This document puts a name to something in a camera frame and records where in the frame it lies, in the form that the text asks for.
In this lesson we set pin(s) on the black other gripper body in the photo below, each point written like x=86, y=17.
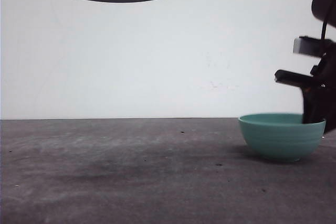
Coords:
x=324, y=71

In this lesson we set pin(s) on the dark robot arm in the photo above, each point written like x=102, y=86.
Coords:
x=324, y=10

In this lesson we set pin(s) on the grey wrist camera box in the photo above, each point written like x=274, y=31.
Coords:
x=308, y=46

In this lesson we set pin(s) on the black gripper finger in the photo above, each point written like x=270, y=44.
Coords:
x=319, y=105
x=296, y=79

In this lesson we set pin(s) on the teal ceramic bowl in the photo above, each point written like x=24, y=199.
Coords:
x=281, y=136

